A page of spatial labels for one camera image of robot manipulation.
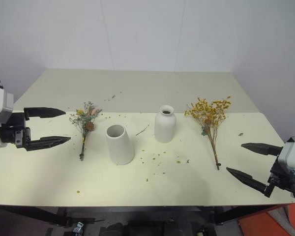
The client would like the mixed dried flower bouquet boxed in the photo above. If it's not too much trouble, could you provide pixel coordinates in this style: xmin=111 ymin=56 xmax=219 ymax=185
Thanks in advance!
xmin=68 ymin=100 xmax=103 ymax=162

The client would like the white bottle-shaped ceramic vase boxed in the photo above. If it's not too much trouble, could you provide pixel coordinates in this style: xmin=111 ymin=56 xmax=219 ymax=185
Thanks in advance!
xmin=154 ymin=105 xmax=177 ymax=143

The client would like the thin loose dried twig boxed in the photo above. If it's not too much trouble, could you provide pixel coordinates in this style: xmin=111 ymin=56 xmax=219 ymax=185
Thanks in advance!
xmin=135 ymin=125 xmax=150 ymax=136

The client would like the orange box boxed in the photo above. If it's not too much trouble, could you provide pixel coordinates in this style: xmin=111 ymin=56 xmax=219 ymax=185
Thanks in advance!
xmin=237 ymin=203 xmax=295 ymax=236

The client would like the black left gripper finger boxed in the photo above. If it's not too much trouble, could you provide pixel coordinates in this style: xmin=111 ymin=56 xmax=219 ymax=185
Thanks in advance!
xmin=24 ymin=107 xmax=66 ymax=120
xmin=23 ymin=136 xmax=71 ymax=151

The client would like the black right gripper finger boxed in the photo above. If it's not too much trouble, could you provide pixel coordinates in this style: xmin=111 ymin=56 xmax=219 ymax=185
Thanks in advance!
xmin=240 ymin=142 xmax=285 ymax=156
xmin=226 ymin=167 xmax=273 ymax=198

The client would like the metal caster wheel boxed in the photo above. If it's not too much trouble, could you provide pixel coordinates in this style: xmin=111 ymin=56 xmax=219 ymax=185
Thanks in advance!
xmin=72 ymin=221 xmax=84 ymax=235

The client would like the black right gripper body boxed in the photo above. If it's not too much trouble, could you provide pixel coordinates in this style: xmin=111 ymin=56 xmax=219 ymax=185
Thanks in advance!
xmin=267 ymin=158 xmax=295 ymax=195

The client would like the dark rounded shape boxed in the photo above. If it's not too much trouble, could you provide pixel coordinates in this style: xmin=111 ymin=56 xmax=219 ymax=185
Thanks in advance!
xmin=100 ymin=222 xmax=125 ymax=236

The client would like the white conical ceramic vase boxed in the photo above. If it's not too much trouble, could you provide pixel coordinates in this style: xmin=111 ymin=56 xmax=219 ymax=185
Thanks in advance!
xmin=105 ymin=124 xmax=135 ymax=165

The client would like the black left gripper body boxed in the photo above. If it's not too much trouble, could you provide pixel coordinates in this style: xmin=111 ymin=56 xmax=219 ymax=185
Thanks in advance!
xmin=0 ymin=112 xmax=31 ymax=149

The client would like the yellow dried flower bouquet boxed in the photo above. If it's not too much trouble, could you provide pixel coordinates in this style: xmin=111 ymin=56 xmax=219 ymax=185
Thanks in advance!
xmin=184 ymin=96 xmax=232 ymax=171

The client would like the black table frame brace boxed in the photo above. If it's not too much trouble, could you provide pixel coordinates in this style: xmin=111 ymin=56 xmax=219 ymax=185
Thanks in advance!
xmin=213 ymin=205 xmax=290 ymax=225
xmin=0 ymin=205 xmax=73 ymax=227

